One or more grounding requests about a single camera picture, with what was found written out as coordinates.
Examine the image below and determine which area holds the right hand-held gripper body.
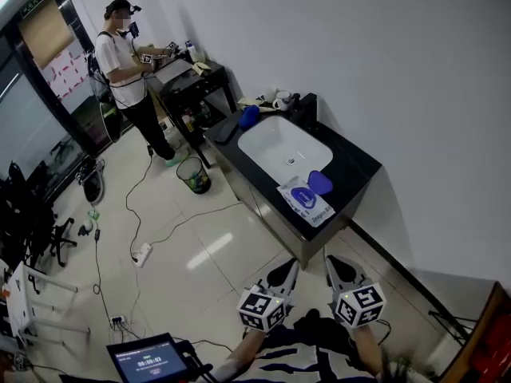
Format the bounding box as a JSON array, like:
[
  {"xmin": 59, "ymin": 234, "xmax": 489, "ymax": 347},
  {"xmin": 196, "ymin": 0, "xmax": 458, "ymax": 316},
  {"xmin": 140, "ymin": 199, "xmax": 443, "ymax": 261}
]
[{"xmin": 327, "ymin": 282, "xmax": 387, "ymax": 330}]

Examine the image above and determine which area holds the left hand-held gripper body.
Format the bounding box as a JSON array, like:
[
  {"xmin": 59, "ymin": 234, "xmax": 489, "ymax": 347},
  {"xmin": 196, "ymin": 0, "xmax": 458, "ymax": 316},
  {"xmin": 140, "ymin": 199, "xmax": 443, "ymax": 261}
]
[{"xmin": 238, "ymin": 279, "xmax": 295, "ymax": 333}]

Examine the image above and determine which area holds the white blue printed packet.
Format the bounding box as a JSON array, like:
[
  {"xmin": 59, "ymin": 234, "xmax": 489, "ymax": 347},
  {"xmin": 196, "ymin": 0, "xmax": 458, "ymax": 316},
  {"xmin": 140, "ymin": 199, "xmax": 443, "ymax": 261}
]
[{"xmin": 276, "ymin": 176, "xmax": 336, "ymax": 228}]

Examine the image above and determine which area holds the person's right forearm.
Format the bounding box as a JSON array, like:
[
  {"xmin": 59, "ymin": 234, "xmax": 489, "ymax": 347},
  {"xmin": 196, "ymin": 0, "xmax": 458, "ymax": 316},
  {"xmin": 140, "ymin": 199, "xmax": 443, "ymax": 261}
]
[{"xmin": 351, "ymin": 325, "xmax": 389, "ymax": 379}]

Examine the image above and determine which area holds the person's left forearm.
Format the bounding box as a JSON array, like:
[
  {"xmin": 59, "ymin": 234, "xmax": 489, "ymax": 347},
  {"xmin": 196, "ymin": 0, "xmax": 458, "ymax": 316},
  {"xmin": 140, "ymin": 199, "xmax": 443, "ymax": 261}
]
[{"xmin": 215, "ymin": 327, "xmax": 269, "ymax": 382}]

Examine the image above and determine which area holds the person's dark striped shirt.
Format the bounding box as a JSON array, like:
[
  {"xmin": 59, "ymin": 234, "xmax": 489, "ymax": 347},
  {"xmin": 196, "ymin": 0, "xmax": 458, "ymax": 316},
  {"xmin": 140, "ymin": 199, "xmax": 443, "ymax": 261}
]
[{"xmin": 223, "ymin": 309, "xmax": 386, "ymax": 383}]

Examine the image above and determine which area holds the black metal stand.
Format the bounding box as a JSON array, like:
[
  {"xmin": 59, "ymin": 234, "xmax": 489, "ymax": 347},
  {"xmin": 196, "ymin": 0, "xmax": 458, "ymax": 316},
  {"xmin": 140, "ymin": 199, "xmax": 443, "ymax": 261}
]
[{"xmin": 428, "ymin": 308, "xmax": 480, "ymax": 345}]

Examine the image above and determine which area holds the black vanity counter cabinet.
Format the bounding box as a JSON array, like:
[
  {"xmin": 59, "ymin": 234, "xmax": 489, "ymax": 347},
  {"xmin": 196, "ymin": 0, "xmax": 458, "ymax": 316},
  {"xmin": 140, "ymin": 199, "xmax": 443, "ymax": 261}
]
[{"xmin": 203, "ymin": 93, "xmax": 383, "ymax": 270}]

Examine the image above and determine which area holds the tablet with blue screen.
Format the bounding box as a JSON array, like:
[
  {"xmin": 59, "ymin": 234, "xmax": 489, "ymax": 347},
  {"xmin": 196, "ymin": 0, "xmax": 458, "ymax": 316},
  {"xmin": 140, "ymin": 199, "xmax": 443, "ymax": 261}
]
[{"xmin": 105, "ymin": 333, "xmax": 189, "ymax": 383}]

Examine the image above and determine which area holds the wooden cabinet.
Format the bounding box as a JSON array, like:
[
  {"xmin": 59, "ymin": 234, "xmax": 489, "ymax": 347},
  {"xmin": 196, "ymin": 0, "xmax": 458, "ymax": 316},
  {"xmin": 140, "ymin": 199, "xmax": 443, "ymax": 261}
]
[{"xmin": 438, "ymin": 280, "xmax": 511, "ymax": 383}]

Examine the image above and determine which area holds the black mesh waste bin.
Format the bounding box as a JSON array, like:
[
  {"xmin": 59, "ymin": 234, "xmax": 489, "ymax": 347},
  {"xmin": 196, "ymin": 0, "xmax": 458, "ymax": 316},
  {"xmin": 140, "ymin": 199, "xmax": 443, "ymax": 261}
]
[{"xmin": 176, "ymin": 156, "xmax": 212, "ymax": 195}]

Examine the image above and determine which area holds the white sink basin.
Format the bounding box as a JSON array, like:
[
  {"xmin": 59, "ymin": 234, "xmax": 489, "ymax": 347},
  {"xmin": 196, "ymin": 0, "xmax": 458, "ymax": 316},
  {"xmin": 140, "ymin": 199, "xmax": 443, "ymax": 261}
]
[{"xmin": 237, "ymin": 116, "xmax": 334, "ymax": 185}]

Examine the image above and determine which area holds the flat black case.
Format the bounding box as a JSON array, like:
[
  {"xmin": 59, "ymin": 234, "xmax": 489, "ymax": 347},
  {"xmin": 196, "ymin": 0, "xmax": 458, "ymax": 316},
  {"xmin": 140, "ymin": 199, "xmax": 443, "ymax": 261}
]
[{"xmin": 213, "ymin": 120, "xmax": 240, "ymax": 145}]

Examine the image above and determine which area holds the blue cloth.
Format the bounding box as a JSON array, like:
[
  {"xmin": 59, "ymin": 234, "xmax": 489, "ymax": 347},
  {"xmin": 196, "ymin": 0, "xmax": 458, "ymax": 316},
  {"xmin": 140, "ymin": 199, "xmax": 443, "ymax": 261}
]
[{"xmin": 238, "ymin": 105, "xmax": 262, "ymax": 131}]

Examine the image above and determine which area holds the black faucet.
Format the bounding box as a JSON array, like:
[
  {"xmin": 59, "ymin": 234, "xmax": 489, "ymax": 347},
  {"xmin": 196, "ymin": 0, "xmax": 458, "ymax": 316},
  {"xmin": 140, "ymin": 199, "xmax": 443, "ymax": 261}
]
[{"xmin": 289, "ymin": 93, "xmax": 319, "ymax": 125}]

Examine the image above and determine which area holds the white mug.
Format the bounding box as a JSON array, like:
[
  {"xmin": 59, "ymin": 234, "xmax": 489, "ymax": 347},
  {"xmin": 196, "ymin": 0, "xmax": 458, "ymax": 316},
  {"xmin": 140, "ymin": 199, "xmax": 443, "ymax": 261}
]
[{"xmin": 272, "ymin": 90, "xmax": 293, "ymax": 113}]

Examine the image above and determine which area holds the black white floor device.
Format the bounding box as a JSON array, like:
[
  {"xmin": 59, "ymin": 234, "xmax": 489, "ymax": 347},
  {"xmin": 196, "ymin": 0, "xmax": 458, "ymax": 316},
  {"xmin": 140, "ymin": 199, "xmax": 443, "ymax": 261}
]
[{"xmin": 81, "ymin": 160, "xmax": 106, "ymax": 206}]

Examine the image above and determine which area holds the black side table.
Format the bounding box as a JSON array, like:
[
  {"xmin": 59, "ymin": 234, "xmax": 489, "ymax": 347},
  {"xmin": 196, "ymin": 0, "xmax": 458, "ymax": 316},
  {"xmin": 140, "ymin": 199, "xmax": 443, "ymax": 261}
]
[{"xmin": 145, "ymin": 58, "xmax": 237, "ymax": 170}]

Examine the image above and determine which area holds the white metal rack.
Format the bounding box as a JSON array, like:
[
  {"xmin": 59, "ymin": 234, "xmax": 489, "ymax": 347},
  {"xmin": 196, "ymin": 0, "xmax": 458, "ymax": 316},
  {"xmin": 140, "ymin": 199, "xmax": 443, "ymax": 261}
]
[{"xmin": 0, "ymin": 259, "xmax": 91, "ymax": 350}]

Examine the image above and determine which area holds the black office chair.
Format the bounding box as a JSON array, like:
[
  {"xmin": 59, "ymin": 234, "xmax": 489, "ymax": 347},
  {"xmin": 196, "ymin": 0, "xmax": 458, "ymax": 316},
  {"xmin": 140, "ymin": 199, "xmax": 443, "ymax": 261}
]
[{"xmin": 0, "ymin": 160, "xmax": 77, "ymax": 269}]

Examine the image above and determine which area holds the black framed glass door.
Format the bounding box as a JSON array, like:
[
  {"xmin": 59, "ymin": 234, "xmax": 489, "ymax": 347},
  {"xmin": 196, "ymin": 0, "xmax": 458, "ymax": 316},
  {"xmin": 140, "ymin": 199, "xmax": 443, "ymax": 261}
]
[{"xmin": 0, "ymin": 0, "xmax": 125, "ymax": 199}]

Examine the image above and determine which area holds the brown paper sheet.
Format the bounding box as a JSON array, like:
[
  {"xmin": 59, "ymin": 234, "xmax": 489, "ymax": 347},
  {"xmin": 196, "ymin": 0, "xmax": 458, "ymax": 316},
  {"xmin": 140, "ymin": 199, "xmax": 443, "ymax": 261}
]
[{"xmin": 18, "ymin": 0, "xmax": 76, "ymax": 70}]

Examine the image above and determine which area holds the green exit sign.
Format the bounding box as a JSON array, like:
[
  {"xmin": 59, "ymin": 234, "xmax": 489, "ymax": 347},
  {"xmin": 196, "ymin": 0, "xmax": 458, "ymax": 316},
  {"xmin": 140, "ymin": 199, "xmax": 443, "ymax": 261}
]
[{"xmin": 20, "ymin": 0, "xmax": 46, "ymax": 16}]

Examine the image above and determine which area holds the thin grey cable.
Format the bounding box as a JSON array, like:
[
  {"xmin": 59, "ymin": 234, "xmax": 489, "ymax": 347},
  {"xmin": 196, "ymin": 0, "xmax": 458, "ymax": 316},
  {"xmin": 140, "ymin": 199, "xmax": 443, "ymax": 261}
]
[{"xmin": 150, "ymin": 200, "xmax": 245, "ymax": 247}]

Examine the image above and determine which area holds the long black cable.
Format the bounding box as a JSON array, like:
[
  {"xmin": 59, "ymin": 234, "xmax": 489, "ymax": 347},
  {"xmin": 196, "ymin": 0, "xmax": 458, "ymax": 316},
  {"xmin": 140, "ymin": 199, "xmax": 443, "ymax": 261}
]
[{"xmin": 125, "ymin": 144, "xmax": 156, "ymax": 261}]

